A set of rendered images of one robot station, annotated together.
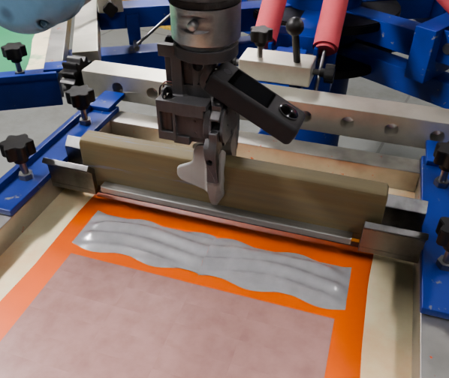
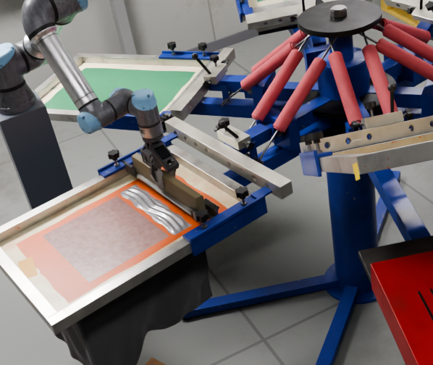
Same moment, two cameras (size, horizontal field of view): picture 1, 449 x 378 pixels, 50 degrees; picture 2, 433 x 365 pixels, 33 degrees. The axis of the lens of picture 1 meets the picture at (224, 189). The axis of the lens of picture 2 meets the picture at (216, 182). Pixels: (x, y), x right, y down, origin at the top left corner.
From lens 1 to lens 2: 2.02 m
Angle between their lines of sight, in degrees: 34
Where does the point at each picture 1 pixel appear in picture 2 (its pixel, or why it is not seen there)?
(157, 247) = (140, 200)
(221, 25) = (148, 132)
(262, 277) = (161, 218)
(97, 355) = (101, 224)
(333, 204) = (187, 198)
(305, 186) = (179, 190)
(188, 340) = (126, 228)
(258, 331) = (145, 232)
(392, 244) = not seen: hidden behind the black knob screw
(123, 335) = (111, 221)
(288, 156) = (213, 179)
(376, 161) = not seen: hidden behind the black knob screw
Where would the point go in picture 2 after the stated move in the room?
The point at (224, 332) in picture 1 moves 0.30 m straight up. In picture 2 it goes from (137, 229) to (115, 153)
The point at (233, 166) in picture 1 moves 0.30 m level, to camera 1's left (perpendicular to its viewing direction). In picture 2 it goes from (164, 177) to (101, 159)
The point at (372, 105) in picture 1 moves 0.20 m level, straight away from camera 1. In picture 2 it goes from (251, 165) to (295, 140)
